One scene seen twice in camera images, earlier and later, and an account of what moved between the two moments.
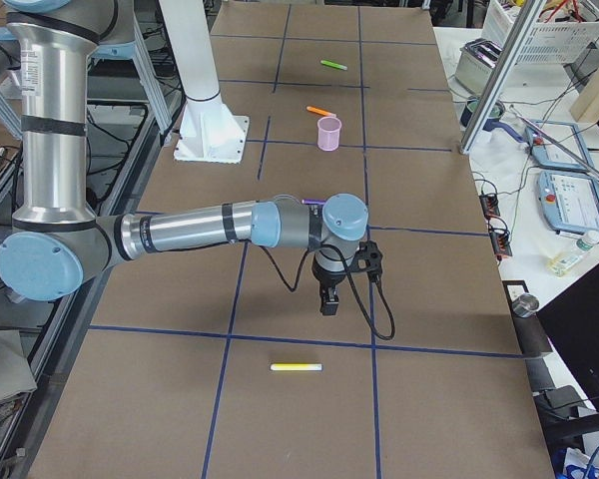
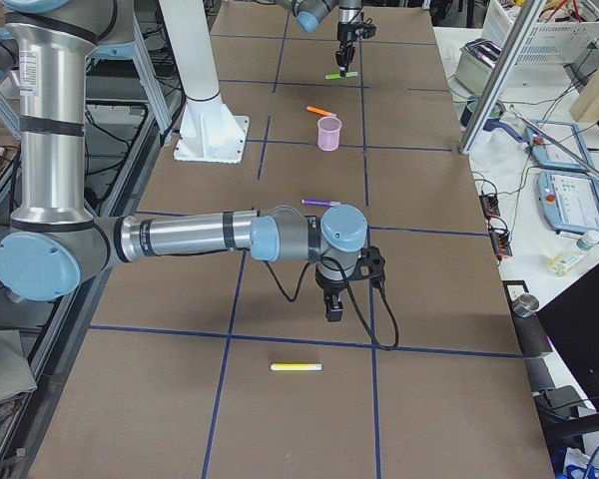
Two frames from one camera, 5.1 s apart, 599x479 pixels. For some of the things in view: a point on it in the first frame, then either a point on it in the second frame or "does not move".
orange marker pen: [317, 111] does not move
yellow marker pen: [297, 367] does not move
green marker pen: [333, 65] → [337, 76]
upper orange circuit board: [490, 205] does not move
